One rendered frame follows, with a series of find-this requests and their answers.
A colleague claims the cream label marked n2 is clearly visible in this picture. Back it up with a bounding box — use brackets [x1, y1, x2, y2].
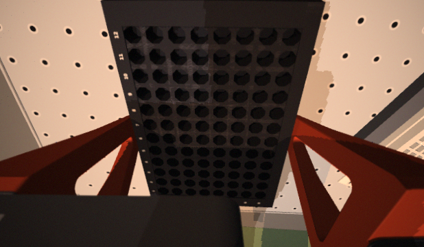
[338, 175, 351, 187]

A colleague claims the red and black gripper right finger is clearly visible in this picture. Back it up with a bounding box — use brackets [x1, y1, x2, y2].
[287, 115, 424, 247]

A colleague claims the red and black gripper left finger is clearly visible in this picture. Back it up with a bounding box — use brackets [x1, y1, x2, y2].
[0, 115, 139, 196]

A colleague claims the beige perforated base plate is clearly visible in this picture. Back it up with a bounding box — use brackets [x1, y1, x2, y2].
[0, 0, 424, 214]

